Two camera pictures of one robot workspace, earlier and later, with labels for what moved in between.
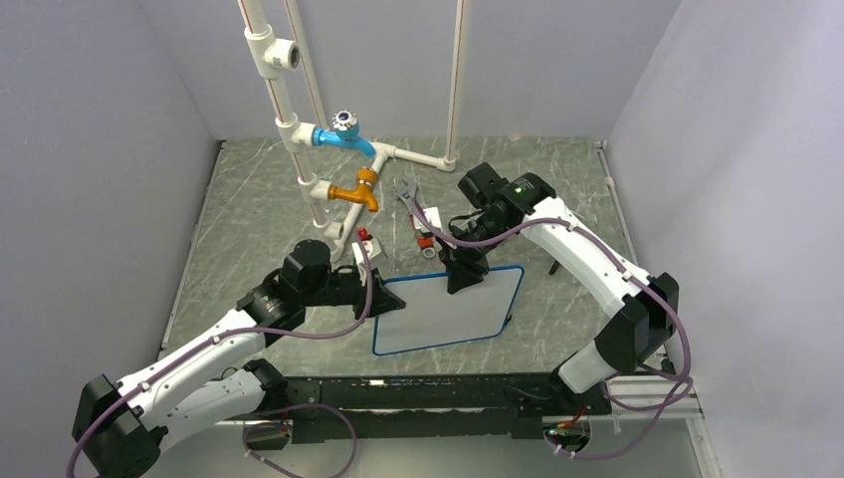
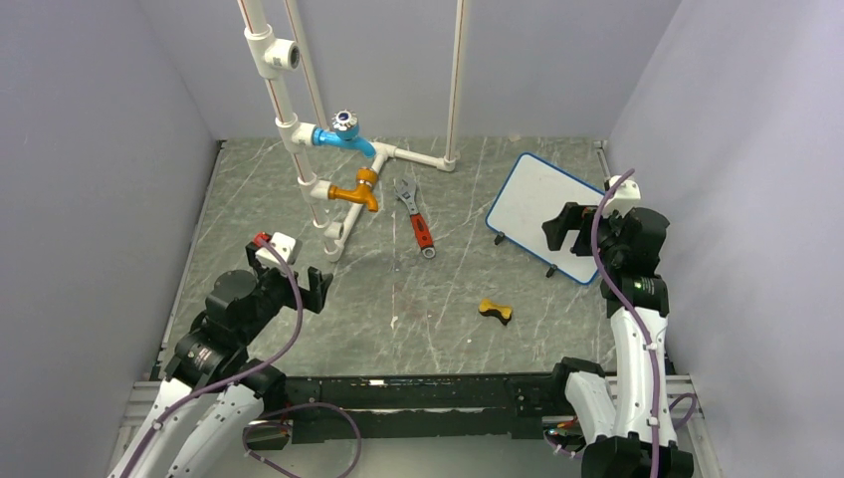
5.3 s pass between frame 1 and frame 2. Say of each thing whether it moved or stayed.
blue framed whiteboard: moved
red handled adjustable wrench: stayed
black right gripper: moved
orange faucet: stayed
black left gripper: moved
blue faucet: stayed
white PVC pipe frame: stayed
